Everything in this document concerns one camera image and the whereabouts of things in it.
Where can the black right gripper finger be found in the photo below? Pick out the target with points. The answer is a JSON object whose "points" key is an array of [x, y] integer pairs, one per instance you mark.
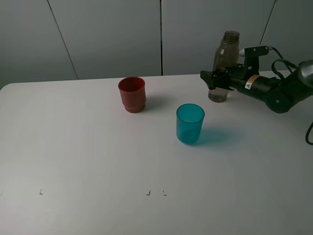
{"points": [[238, 67], [216, 79]]}

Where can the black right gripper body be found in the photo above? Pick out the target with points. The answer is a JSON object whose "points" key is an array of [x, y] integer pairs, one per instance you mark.
{"points": [[251, 84]]}

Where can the smoky transparent water bottle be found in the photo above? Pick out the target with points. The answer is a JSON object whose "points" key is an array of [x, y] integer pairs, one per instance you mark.
{"points": [[226, 55]]}

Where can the teal transparent plastic cup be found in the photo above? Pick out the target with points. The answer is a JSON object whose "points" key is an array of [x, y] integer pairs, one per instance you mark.
{"points": [[189, 122]]}

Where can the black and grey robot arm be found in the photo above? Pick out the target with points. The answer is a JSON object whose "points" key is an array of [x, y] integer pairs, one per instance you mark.
{"points": [[279, 93]]}

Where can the red plastic cup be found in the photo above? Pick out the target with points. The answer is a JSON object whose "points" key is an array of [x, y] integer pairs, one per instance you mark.
{"points": [[133, 96]]}

